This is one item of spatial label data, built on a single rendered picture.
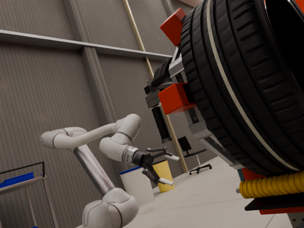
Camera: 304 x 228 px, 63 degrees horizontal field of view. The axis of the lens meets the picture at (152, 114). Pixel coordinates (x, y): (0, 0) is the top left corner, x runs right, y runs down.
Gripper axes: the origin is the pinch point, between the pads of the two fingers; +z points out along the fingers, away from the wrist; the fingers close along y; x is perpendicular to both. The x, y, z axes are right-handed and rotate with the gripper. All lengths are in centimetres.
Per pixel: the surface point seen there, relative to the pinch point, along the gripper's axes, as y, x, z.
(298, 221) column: -24, 39, 68
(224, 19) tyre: 66, -39, 12
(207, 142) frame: 30.5, -30.8, 14.6
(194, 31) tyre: 62, -34, 4
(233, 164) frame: 23.1, -23.7, 24.2
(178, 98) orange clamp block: 44, -41, 5
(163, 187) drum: -212, 308, -76
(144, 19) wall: 114, 706, -359
